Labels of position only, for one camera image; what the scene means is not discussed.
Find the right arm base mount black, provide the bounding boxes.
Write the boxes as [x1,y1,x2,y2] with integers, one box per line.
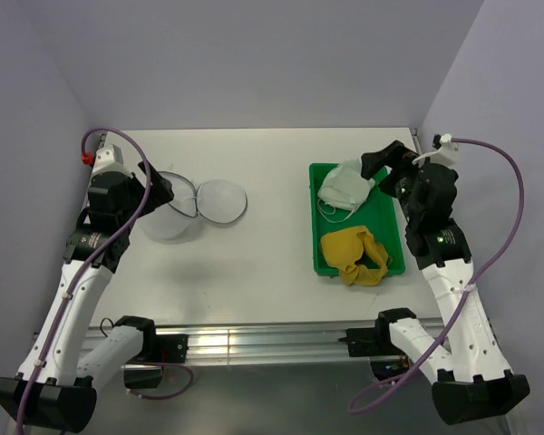
[338,327,410,381]

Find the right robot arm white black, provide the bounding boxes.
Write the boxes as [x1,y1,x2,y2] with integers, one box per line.
[348,135,530,425]

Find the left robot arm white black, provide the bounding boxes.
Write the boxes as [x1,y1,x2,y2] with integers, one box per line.
[0,161,174,433]

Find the green plastic tray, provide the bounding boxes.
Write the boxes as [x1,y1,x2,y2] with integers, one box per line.
[308,163,405,277]

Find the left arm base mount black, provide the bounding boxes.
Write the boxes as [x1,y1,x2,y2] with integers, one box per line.
[122,333,189,390]

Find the aluminium rail frame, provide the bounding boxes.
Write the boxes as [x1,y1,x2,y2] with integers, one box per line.
[31,316,495,368]

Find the yellow bra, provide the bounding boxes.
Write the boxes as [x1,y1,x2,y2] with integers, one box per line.
[320,226,390,286]

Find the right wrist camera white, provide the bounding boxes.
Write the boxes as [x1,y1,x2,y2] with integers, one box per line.
[412,133,459,167]

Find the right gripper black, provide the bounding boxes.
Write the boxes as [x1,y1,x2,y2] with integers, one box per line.
[361,140,424,223]

